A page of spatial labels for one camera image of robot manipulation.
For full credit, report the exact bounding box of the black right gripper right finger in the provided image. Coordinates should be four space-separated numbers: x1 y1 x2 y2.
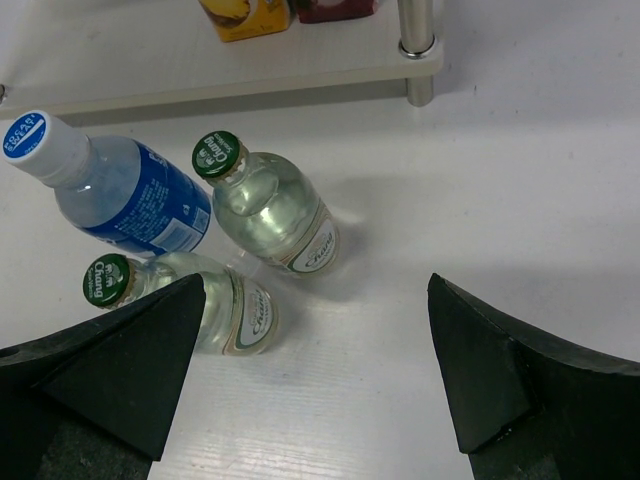
427 274 639 479

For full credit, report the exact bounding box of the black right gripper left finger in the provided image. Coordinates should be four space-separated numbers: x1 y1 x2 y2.
1 274 206 479

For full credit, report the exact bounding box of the white two-tier shelf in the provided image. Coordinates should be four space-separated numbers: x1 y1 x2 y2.
1 1 444 119

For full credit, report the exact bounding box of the near green cap soda bottle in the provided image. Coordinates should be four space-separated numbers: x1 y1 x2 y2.
82 252 279 356

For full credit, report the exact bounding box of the green cap soda bottle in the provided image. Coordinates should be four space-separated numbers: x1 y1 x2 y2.
192 130 340 278
82 252 279 356

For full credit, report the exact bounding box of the far blue label water bottle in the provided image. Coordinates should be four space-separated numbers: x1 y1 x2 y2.
1 110 212 258

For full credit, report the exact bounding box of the far green cap soda bottle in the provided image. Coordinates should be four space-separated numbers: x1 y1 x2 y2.
192 130 340 278

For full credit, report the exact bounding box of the yellow pineapple juice carton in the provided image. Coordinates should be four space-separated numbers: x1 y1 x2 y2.
199 0 293 43

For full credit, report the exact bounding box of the dark red berry juice carton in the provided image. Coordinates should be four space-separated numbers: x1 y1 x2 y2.
294 0 378 24

